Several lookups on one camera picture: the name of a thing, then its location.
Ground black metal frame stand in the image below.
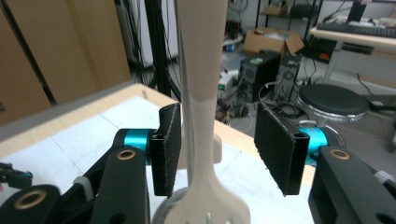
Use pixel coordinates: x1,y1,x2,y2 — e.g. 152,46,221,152
144,0,182,101

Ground beige slotted spatula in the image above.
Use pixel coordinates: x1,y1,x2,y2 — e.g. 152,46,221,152
162,0,252,224

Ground white grid mat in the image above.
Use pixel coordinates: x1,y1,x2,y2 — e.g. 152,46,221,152
0,95,316,224

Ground large black computer tower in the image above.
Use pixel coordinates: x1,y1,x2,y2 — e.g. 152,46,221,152
238,50,282,104

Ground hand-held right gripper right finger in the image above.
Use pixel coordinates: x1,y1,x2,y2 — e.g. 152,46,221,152
253,102,330,197

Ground beige solid turner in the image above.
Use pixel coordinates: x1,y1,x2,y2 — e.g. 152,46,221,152
178,133,224,172

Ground white power supply unit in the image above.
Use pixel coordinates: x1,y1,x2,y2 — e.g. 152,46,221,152
218,69,239,93

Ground light wooden desk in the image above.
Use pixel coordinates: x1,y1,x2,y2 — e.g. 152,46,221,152
309,26,396,91

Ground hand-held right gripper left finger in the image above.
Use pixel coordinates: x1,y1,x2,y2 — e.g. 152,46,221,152
123,102,182,199

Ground open cardboard box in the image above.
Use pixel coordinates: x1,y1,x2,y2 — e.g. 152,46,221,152
243,27,306,56

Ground black keyboard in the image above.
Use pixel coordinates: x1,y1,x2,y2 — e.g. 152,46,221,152
316,21,396,40

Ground narrow black computer tower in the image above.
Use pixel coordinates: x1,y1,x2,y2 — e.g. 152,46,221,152
275,52,304,103

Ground black diagonal bar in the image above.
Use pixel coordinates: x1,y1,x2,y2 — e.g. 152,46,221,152
0,0,58,106

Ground brown board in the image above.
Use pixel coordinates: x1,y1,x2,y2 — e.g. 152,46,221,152
0,0,133,126

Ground black round stool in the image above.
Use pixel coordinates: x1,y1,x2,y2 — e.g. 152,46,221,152
295,83,372,150

